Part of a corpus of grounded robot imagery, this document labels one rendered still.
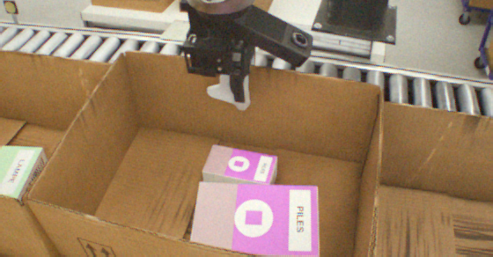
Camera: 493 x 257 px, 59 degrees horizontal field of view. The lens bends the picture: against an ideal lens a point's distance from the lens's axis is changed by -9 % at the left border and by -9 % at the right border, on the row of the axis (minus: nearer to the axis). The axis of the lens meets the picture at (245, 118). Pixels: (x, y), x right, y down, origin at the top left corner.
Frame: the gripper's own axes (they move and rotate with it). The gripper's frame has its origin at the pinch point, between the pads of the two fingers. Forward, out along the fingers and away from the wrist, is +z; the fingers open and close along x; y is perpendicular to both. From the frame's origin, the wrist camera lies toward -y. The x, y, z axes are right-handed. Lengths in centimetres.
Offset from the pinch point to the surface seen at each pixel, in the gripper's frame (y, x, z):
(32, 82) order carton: 39.4, 1.5, 1.4
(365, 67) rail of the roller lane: -20, -48, 38
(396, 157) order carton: -23.8, 2.4, 5.0
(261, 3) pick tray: 13, -66, 35
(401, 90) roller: -30, -39, 35
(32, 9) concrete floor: 211, -171, 144
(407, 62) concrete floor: -52, -157, 140
